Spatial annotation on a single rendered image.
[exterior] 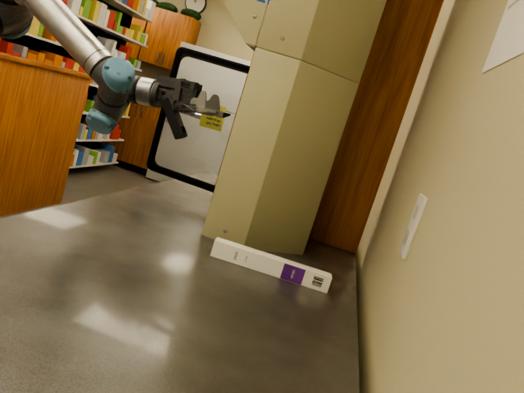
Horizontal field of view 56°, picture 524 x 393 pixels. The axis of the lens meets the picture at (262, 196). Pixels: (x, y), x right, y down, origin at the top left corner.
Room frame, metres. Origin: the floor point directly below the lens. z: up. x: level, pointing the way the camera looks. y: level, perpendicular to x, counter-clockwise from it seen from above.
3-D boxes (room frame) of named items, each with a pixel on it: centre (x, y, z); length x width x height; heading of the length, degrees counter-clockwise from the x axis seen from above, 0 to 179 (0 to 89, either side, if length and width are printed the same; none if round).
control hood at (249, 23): (1.35, 0.15, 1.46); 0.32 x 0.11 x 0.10; 172
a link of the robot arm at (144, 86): (1.37, 0.38, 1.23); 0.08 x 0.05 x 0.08; 173
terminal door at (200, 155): (1.53, 0.24, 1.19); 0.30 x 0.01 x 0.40; 76
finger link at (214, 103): (1.40, 0.20, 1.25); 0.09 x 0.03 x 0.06; 119
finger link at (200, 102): (1.29, 0.22, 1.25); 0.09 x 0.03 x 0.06; 47
